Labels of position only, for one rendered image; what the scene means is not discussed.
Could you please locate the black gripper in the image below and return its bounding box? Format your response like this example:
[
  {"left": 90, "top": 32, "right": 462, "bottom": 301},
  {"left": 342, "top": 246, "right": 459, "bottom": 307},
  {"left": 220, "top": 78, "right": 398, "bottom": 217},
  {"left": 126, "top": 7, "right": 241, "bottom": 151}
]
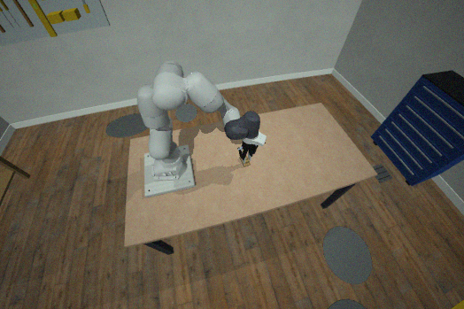
[{"left": 237, "top": 141, "right": 258, "bottom": 164}]

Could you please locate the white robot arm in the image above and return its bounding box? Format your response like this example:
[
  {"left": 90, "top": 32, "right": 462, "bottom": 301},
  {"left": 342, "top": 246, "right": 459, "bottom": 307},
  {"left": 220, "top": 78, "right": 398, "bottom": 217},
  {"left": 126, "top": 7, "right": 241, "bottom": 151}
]
[{"left": 136, "top": 60, "right": 267, "bottom": 181}]

